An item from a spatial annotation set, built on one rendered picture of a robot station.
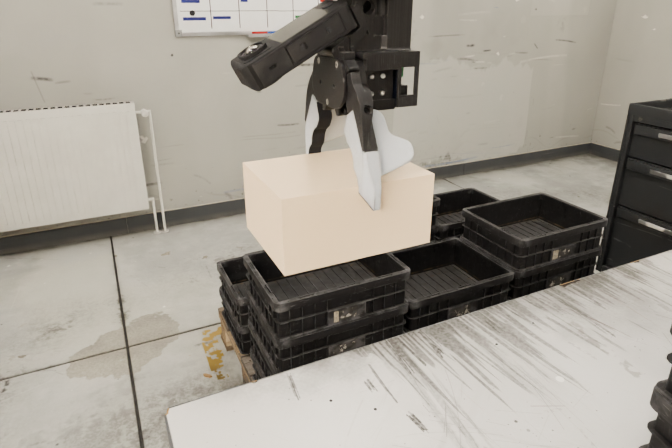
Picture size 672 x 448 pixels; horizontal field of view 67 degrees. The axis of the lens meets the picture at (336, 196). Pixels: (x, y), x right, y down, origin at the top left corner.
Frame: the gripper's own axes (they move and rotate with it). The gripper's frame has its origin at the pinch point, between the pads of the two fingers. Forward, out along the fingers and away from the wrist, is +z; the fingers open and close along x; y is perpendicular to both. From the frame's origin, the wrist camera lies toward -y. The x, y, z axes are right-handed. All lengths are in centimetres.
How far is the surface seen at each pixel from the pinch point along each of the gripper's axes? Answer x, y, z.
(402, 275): 56, 48, 51
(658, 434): -18, 38, 34
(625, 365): -2, 54, 40
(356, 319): 57, 34, 62
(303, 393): 15.3, 1.9, 40.0
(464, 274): 78, 88, 72
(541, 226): 79, 125, 61
